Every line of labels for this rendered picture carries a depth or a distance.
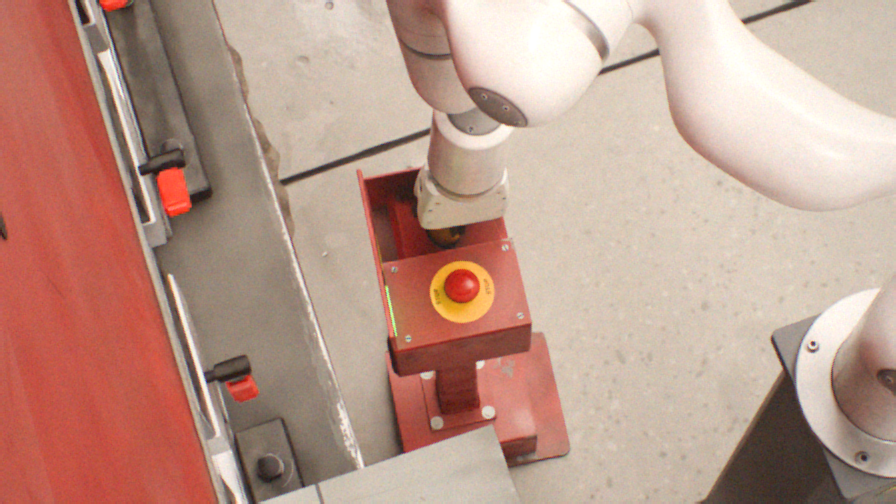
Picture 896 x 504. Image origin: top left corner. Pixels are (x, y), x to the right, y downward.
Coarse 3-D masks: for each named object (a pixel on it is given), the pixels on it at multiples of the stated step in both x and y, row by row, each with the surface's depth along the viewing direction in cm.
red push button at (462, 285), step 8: (456, 272) 202; (464, 272) 202; (472, 272) 202; (448, 280) 202; (456, 280) 202; (464, 280) 202; (472, 280) 202; (448, 288) 201; (456, 288) 201; (464, 288) 201; (472, 288) 201; (448, 296) 202; (456, 296) 201; (464, 296) 201; (472, 296) 201
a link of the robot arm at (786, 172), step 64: (576, 0) 138; (640, 0) 141; (704, 0) 139; (704, 64) 139; (768, 64) 139; (704, 128) 140; (768, 128) 138; (832, 128) 138; (768, 192) 142; (832, 192) 140
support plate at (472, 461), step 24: (480, 432) 177; (408, 456) 176; (432, 456) 176; (456, 456) 176; (480, 456) 176; (336, 480) 176; (360, 480) 175; (384, 480) 175; (408, 480) 175; (432, 480) 175; (456, 480) 175; (480, 480) 175; (504, 480) 175
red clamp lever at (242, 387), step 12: (228, 360) 154; (240, 360) 154; (204, 372) 154; (216, 372) 154; (228, 372) 153; (240, 372) 154; (228, 384) 157; (240, 384) 157; (252, 384) 158; (240, 396) 160; (252, 396) 161
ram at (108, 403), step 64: (0, 0) 102; (64, 0) 145; (0, 64) 93; (64, 64) 127; (0, 128) 85; (64, 128) 113; (0, 192) 79; (64, 192) 102; (0, 256) 73; (64, 256) 93; (128, 256) 128; (64, 320) 86; (128, 320) 114; (64, 384) 79; (128, 384) 103; (64, 448) 74; (128, 448) 94; (192, 448) 128
